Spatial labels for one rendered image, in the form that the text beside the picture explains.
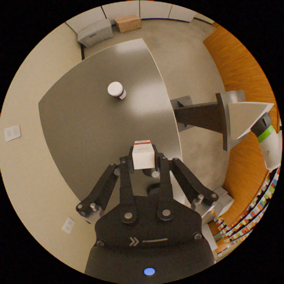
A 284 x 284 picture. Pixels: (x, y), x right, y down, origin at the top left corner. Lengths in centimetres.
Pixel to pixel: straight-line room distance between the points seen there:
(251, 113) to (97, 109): 62
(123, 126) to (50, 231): 72
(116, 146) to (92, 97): 22
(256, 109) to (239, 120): 12
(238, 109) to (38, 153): 106
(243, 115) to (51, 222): 110
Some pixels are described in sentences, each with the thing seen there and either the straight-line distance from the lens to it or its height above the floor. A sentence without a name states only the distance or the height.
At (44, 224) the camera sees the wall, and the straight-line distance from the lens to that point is 67.
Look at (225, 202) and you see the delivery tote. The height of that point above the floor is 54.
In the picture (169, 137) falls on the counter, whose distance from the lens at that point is 35.
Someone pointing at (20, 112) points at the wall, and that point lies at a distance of 72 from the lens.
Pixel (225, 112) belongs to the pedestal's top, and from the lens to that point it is 53.
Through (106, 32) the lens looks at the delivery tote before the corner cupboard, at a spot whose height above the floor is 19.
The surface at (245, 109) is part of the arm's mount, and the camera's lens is 49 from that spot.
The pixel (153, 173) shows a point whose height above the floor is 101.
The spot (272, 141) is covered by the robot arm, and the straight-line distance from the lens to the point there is 55.
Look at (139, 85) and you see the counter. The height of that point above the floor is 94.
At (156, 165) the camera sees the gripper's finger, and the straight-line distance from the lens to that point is 16.
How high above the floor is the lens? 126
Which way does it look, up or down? 74 degrees down
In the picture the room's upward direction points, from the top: 177 degrees counter-clockwise
